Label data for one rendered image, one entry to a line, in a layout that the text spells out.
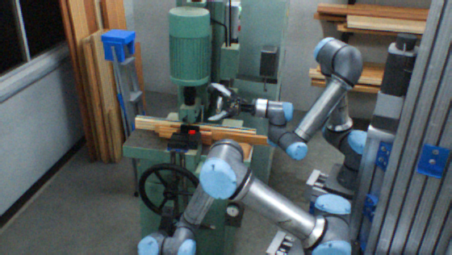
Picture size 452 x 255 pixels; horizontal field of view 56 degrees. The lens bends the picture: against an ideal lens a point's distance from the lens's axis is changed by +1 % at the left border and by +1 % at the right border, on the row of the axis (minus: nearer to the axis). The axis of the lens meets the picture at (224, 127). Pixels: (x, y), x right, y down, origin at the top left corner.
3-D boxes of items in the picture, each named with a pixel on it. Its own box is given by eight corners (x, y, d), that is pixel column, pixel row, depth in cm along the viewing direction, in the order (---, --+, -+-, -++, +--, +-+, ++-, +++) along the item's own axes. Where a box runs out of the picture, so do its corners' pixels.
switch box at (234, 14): (223, 38, 210) (225, 5, 202) (227, 32, 218) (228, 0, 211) (236, 39, 209) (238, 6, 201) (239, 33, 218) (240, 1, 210)
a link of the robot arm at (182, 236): (198, 228, 155) (169, 225, 157) (190, 251, 145) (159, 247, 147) (199, 245, 158) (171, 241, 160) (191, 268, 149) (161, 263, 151)
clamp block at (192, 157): (163, 168, 188) (162, 151, 183) (172, 152, 199) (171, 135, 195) (196, 173, 186) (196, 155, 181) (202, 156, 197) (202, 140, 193)
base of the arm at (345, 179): (373, 177, 197) (378, 159, 192) (366, 194, 185) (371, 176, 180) (341, 167, 203) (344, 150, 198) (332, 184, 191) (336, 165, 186)
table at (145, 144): (115, 167, 192) (113, 156, 189) (137, 135, 219) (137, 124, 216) (247, 185, 184) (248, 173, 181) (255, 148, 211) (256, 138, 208)
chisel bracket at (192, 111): (179, 124, 200) (179, 108, 196) (186, 110, 212) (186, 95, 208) (194, 126, 199) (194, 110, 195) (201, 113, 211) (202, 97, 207)
